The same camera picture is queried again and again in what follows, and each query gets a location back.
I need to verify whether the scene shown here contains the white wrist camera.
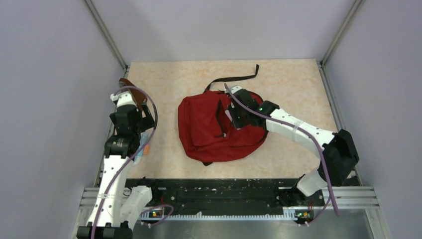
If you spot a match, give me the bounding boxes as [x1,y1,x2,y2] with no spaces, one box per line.
[110,92,136,108]
[227,85,243,95]

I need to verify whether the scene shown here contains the red backpack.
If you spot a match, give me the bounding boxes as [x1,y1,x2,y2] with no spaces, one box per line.
[178,85,268,166]

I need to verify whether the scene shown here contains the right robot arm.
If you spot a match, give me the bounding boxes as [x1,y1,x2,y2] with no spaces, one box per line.
[225,86,359,205]

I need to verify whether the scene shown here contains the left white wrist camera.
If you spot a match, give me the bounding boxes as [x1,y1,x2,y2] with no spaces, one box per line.
[110,92,136,108]

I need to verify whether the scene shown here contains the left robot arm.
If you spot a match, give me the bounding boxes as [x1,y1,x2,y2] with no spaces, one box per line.
[76,103,160,239]

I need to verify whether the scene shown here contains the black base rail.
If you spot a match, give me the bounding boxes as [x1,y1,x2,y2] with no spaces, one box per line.
[125,178,325,216]

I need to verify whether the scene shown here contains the orange highlighter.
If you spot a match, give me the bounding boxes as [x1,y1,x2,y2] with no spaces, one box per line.
[142,145,150,155]

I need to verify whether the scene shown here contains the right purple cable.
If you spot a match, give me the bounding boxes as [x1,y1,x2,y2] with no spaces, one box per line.
[224,83,340,227]

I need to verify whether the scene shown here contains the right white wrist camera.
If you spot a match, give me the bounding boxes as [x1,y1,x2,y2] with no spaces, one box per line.
[227,85,243,95]

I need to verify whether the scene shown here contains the brown leather case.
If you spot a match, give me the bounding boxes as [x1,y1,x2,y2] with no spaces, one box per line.
[118,78,147,108]

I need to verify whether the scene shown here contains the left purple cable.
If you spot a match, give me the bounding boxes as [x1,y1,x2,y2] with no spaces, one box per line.
[90,86,175,239]

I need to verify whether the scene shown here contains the purple cable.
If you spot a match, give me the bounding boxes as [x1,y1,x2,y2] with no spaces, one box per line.
[90,86,175,239]
[224,83,340,227]

